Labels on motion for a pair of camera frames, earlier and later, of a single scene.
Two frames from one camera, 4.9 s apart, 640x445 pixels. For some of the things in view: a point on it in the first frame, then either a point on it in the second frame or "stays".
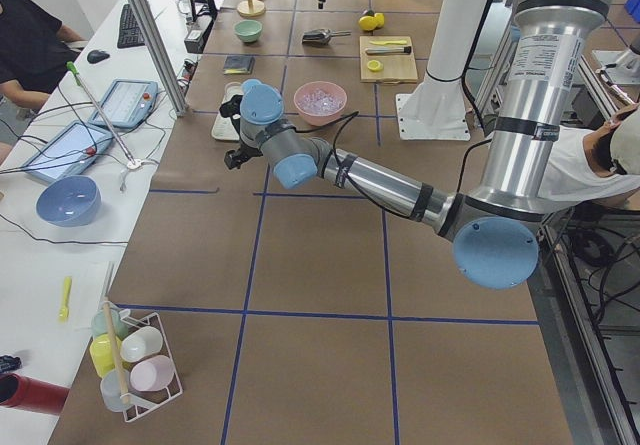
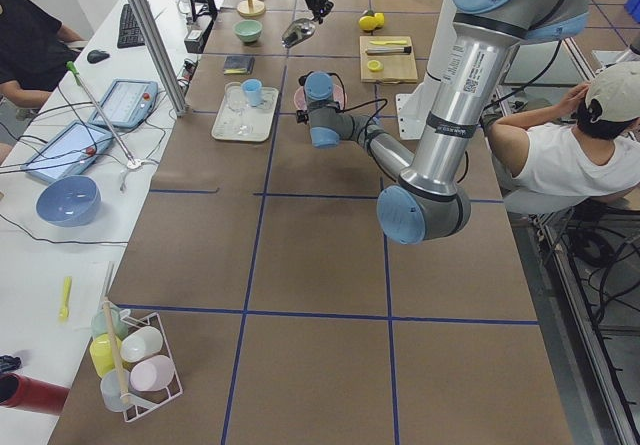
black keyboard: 129,33 stays
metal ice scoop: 322,36 → 299,30
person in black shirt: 35,50 stays
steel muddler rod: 389,50 stays
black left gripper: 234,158 → 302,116
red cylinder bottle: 31,394 stays
